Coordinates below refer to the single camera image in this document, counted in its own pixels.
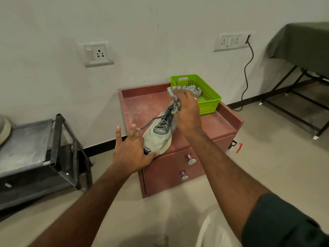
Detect person's right forearm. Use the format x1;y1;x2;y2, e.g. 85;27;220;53
180;127;273;242

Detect beige hat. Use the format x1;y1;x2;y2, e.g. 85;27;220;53
0;115;12;146

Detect green tablecloth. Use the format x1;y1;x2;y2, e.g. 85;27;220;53
266;22;329;78

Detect green plastic basket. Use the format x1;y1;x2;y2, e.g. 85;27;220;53
170;74;222;116

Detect dark green sleeve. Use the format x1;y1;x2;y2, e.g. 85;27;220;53
241;193;329;247

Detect black metal table frame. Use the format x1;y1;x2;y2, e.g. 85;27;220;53
258;65;329;141

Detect person's left hand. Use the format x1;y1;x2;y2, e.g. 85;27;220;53
112;123;160;175

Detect white trousers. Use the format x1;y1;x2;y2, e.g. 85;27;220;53
195;203;243;247

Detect black rack with grey fabric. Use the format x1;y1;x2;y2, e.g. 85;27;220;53
0;114;94;212

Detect person's right hand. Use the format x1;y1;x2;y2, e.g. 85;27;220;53
172;89;203;137

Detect grey sneaker shoe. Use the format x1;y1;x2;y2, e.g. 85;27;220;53
140;101;178;155

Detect grey striped cloth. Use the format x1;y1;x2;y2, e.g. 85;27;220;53
167;85;202;114

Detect white wide wall socket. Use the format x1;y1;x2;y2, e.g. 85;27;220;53
214;30;254;52

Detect person's left forearm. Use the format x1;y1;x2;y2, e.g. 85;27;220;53
28;164;137;247

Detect white single wall socket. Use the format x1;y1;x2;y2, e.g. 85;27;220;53
77;40;114;68

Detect reddish-brown drawer cabinet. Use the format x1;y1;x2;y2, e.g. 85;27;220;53
118;82;245;198

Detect black power cable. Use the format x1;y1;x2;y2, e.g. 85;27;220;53
228;35;255;112

